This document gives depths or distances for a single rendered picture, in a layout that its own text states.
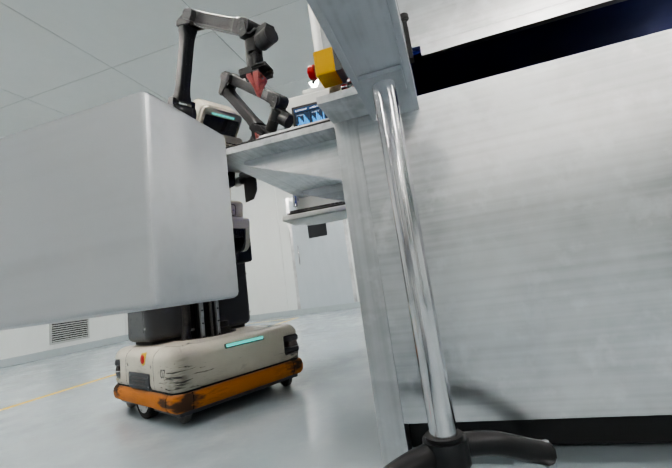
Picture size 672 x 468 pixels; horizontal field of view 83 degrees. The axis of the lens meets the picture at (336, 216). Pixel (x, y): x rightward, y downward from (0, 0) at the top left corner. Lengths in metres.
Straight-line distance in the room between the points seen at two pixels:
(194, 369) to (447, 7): 1.46
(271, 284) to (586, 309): 6.59
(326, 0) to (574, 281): 0.75
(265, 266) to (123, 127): 7.14
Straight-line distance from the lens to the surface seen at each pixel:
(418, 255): 0.75
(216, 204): 0.27
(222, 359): 1.69
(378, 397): 1.02
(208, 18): 1.70
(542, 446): 0.94
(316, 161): 1.17
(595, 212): 1.01
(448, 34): 1.13
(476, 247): 0.96
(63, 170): 0.27
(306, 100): 2.33
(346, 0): 0.66
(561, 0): 1.18
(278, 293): 7.25
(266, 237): 7.38
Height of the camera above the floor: 0.43
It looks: 10 degrees up
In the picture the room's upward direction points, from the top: 8 degrees counter-clockwise
